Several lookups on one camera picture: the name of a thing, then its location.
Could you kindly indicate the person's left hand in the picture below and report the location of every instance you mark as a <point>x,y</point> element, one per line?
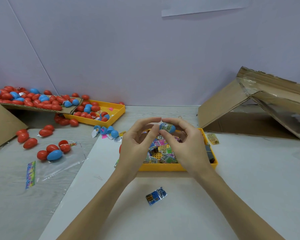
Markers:
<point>135,150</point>

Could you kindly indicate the person's right hand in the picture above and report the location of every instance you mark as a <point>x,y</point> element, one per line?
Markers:
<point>190,147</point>

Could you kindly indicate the yellow label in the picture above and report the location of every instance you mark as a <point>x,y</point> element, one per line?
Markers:
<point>212,139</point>

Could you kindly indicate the single blue plastic egg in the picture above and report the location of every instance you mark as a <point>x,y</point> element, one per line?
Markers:
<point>167,128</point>

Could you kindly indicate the blue packet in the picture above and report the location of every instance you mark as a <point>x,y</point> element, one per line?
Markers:
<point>156,196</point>

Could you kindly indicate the pile of plastic eggs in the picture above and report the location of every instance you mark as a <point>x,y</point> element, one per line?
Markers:
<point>50,100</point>

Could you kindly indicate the person's left forearm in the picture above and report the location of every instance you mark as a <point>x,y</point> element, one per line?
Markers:
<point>87,210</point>

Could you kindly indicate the yellow plastic tray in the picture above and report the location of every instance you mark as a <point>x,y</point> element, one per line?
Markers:
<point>160,167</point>

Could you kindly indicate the yellow tray under eggs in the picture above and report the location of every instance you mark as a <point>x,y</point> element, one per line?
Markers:
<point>115,111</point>

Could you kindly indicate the torn flattened cardboard box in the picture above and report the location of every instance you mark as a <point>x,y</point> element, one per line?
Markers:
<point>220,102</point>

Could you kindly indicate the clear bag with coloured label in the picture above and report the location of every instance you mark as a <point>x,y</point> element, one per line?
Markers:
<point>55,170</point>

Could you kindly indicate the brown cardboard sheet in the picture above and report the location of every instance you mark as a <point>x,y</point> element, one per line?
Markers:
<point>30,106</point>

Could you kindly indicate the white paper sign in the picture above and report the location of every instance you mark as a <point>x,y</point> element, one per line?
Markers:
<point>205,5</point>

